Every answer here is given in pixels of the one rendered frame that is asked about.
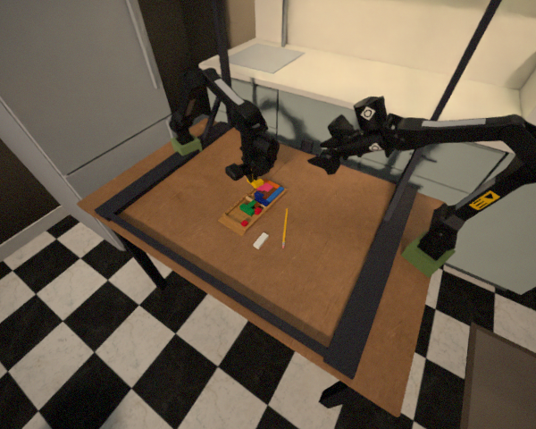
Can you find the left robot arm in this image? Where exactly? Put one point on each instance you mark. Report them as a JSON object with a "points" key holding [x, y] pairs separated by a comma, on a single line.
{"points": [[413, 133]]}

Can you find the wooden puzzle board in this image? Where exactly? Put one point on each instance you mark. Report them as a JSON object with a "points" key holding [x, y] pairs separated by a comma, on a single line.
{"points": [[233, 217]]}

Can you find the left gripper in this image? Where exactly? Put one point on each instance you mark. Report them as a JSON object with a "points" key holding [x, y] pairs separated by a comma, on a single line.
{"points": [[329, 158]]}

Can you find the orange l-shaped puzzle piece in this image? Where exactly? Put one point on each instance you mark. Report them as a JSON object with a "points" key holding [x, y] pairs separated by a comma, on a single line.
{"points": [[271, 183]]}

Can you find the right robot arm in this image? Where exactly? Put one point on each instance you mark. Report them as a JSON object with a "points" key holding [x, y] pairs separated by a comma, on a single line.
{"points": [[243, 112]]}

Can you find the green puzzle piece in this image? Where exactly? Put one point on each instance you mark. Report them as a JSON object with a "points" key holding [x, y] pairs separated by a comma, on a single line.
{"points": [[249, 209]]}

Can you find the yellow puzzle piece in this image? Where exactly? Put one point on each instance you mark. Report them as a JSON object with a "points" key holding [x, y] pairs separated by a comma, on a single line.
{"points": [[256, 184]]}

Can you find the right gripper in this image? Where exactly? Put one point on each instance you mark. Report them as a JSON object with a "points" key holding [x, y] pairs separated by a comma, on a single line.
{"points": [[234, 170]]}

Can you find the brown puzzle piece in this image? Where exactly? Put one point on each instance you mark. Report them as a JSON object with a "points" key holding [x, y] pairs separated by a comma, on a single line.
{"points": [[267, 194]]}

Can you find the pink puzzle piece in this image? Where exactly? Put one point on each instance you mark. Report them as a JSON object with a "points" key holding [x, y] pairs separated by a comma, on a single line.
{"points": [[265, 187]]}

